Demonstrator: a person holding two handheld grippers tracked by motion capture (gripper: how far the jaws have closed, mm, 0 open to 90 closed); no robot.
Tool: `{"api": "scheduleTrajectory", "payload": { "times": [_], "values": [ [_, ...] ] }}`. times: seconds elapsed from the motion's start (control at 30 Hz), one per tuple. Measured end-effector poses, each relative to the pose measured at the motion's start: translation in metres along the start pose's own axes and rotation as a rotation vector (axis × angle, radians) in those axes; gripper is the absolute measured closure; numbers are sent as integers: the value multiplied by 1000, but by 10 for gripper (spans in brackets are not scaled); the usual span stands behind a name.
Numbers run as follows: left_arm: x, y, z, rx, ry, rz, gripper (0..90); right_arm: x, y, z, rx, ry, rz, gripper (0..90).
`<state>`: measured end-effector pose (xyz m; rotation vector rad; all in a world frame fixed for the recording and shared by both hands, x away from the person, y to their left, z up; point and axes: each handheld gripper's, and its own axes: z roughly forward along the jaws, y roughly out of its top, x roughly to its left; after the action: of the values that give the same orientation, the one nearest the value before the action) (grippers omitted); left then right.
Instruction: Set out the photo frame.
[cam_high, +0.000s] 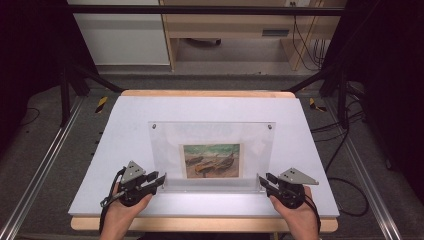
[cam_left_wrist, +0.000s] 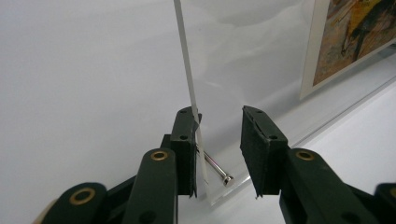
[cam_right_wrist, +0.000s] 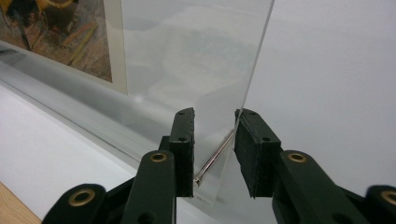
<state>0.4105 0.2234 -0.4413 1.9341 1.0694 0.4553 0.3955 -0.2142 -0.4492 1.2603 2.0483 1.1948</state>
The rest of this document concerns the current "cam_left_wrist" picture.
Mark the clear acrylic photo frame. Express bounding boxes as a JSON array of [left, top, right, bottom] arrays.
[[173, 0, 396, 208]]

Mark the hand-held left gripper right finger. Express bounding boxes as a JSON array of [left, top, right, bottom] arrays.
[[239, 105, 290, 199]]

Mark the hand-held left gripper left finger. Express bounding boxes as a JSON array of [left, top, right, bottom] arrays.
[[169, 105, 203, 199]]

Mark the colourful art print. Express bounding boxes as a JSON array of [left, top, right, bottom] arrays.
[[299, 0, 396, 101]]

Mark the silver metal standoff post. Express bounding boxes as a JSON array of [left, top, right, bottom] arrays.
[[195, 145, 235, 188]]

